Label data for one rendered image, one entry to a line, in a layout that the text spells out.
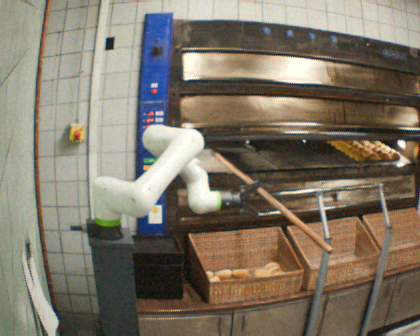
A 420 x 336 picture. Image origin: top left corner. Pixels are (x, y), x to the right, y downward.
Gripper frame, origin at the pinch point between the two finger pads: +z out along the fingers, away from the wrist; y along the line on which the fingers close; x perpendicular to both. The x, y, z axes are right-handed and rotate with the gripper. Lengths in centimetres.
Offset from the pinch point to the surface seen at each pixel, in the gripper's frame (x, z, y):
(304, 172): -53, 42, 3
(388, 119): -52, 111, -32
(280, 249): -42, 26, 47
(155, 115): -50, -47, -33
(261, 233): -49, 15, 37
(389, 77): -54, 114, -63
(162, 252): -15, -50, 31
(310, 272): -4, 32, 49
